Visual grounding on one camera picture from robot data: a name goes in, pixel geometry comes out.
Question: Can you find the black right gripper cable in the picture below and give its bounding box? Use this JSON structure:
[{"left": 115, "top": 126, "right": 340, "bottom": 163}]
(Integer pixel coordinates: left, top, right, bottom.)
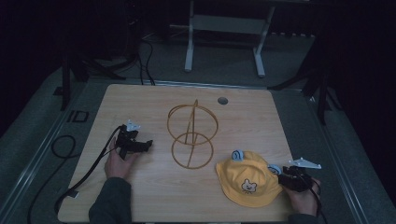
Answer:
[{"left": 295, "top": 171, "right": 329, "bottom": 224}]

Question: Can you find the person's left hand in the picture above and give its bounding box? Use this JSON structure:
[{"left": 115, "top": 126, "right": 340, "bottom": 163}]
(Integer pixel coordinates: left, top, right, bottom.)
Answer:
[{"left": 104, "top": 137, "right": 139, "bottom": 181}]

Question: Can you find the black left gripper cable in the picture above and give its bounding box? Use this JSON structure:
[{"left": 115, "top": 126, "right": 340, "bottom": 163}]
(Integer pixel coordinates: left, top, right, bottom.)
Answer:
[{"left": 53, "top": 125, "right": 127, "bottom": 216}]

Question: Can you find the yellow bear bucket hat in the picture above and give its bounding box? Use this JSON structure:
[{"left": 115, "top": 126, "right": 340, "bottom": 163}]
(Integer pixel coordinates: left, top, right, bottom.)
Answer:
[{"left": 215, "top": 149, "right": 285, "bottom": 208}]

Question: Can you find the white metal table frame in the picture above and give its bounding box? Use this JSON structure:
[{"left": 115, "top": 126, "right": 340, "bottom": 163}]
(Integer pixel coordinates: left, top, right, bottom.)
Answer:
[{"left": 184, "top": 0, "right": 276, "bottom": 78}]

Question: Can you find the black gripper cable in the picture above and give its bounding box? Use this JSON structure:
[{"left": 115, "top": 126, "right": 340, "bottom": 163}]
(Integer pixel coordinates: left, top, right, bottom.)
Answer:
[
  {"left": 295, "top": 171, "right": 329, "bottom": 224},
  {"left": 53, "top": 125, "right": 127, "bottom": 216}
]

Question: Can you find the black tripod stand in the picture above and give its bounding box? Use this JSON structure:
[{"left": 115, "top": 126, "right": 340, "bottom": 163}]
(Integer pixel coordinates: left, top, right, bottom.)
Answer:
[
  {"left": 52, "top": 0, "right": 141, "bottom": 112},
  {"left": 266, "top": 34, "right": 344, "bottom": 126}
]

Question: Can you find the gold wire hat stand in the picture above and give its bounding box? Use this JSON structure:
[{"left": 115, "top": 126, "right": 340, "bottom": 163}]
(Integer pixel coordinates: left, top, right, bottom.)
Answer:
[{"left": 166, "top": 99, "right": 219, "bottom": 171}]

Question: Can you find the black looped floor cable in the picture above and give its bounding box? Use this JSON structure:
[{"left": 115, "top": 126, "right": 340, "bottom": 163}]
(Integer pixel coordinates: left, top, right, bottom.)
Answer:
[{"left": 26, "top": 134, "right": 78, "bottom": 224}]

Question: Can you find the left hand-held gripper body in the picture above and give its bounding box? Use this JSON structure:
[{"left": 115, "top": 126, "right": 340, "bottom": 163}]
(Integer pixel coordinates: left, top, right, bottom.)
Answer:
[{"left": 115, "top": 119, "right": 142, "bottom": 161}]

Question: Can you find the person's right hand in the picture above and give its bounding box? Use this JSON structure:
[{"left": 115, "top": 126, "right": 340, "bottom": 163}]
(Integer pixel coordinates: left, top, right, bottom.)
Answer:
[{"left": 280, "top": 177, "right": 321, "bottom": 217}]

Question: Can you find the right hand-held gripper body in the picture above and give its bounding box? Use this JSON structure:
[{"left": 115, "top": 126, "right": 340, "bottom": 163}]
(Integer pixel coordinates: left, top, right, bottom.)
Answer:
[{"left": 277, "top": 157, "right": 322, "bottom": 193}]

